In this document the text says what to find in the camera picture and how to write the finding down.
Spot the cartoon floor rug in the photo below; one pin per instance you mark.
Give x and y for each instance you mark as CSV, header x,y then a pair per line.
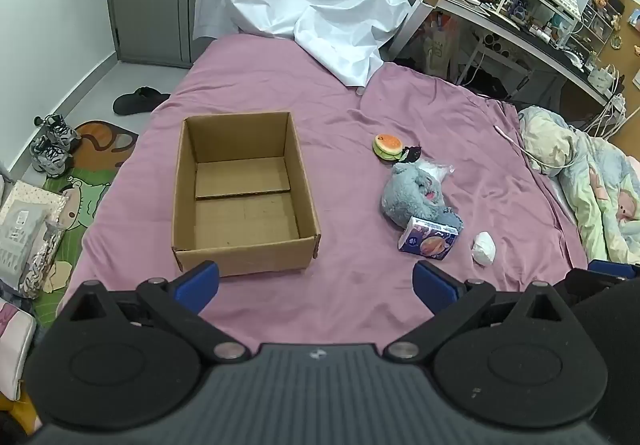
x,y
95,175

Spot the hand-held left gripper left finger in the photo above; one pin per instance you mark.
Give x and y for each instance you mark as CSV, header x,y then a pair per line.
x,y
196,286

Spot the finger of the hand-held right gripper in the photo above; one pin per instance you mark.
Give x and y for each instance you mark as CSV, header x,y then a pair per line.
x,y
612,269

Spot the small black plush toy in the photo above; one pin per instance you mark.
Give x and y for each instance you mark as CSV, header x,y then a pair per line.
x,y
411,154

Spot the black slipper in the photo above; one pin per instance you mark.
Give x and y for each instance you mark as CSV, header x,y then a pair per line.
x,y
155,92
127,104

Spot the hamburger plush toy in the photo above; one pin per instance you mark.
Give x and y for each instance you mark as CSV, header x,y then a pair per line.
x,y
387,144

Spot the grey plush toy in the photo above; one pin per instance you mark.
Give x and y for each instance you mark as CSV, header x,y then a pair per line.
x,y
405,195

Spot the beige patterned box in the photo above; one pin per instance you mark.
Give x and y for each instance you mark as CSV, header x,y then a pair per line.
x,y
30,197

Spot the silver patterned bag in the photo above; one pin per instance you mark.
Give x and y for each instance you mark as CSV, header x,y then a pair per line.
x,y
45,260

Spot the pink white bag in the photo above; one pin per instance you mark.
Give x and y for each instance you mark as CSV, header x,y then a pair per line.
x,y
15,350

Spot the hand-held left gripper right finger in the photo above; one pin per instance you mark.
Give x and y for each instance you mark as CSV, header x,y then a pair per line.
x,y
434,287

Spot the white draped cloth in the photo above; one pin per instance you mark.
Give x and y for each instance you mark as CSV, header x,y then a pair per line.
x,y
300,0

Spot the clear plastic bag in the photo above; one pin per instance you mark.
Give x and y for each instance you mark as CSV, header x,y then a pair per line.
x,y
436,170

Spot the blue tissue pack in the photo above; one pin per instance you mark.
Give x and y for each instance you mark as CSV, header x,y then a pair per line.
x,y
427,240

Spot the white desk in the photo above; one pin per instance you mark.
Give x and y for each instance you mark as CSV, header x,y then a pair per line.
x,y
500,30

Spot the pastel patterned quilt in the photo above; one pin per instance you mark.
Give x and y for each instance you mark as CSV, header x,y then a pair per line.
x,y
590,175

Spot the pink bed sheet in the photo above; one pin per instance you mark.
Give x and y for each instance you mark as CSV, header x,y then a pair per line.
x,y
350,90

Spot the brown cardboard box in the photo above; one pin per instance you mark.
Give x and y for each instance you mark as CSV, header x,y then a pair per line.
x,y
240,225

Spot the grey plastic basket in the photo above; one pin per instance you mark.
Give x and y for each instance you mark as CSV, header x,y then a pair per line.
x,y
20,245

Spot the brown paper bag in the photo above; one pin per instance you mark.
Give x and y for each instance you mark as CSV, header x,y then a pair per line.
x,y
440,47

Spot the white paper ball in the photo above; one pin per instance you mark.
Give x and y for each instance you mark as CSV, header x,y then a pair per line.
x,y
484,249

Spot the grey white sneaker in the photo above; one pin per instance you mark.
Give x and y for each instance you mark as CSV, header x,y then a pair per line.
x,y
47,155
60,130

